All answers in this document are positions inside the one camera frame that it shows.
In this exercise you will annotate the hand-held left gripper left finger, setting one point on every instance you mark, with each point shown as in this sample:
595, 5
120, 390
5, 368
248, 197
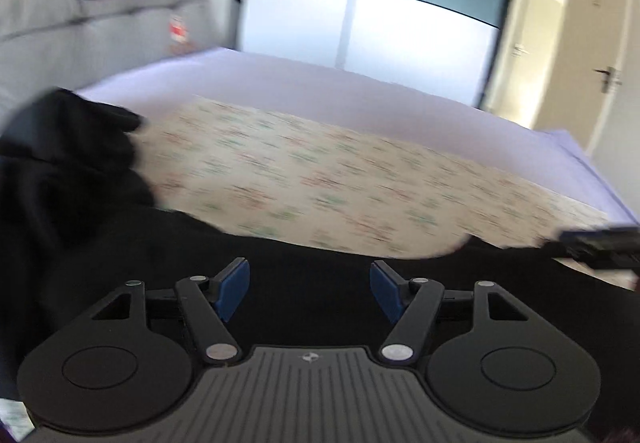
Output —
232, 288

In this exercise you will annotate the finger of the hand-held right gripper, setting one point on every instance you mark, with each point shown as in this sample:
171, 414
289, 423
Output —
607, 245

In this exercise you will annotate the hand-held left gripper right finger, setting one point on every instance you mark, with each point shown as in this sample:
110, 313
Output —
386, 290

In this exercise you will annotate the cream hallway door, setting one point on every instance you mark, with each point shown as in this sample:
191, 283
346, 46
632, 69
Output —
532, 48

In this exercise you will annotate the red sticker on headboard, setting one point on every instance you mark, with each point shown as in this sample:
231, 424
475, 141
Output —
178, 30

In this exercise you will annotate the purple bed sheet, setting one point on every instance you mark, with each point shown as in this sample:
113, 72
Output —
350, 93

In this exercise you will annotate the black pants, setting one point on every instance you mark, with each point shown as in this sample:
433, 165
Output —
310, 283

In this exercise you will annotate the floral bed mat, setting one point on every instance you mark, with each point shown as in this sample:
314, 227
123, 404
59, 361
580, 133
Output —
325, 183

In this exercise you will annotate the grey padded headboard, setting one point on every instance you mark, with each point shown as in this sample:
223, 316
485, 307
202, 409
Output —
75, 38

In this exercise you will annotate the white and teal sliding wardrobe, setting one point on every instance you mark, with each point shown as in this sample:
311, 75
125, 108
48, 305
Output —
380, 8

